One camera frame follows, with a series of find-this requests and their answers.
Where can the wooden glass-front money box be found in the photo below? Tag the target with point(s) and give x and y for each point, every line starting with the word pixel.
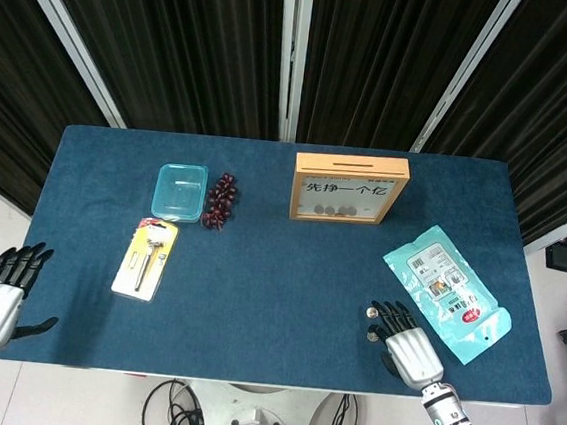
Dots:
pixel 318 163

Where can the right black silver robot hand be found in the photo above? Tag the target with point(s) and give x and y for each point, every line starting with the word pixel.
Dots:
pixel 412 358

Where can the dark curtain panel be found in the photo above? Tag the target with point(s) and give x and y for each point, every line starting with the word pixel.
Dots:
pixel 551 97
pixel 379 56
pixel 13 96
pixel 180 37

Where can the bunch of purple grapes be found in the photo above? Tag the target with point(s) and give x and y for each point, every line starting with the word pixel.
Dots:
pixel 222 196

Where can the silver coin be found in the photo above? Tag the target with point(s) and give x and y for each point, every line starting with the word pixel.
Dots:
pixel 342 211
pixel 370 312
pixel 330 210
pixel 351 210
pixel 372 337

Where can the clear container with blue lid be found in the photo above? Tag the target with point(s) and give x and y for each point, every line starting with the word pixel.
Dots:
pixel 180 192

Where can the razor in yellow blister pack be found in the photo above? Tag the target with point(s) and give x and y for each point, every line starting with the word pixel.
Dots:
pixel 146 259

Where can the blue table cloth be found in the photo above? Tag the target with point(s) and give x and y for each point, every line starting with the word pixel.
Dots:
pixel 267 281

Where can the teal wet wipes pack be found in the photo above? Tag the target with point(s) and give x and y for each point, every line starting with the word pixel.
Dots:
pixel 457 289

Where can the white partition post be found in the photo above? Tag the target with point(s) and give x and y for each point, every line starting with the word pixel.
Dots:
pixel 563 232
pixel 292 47
pixel 65 31
pixel 468 69

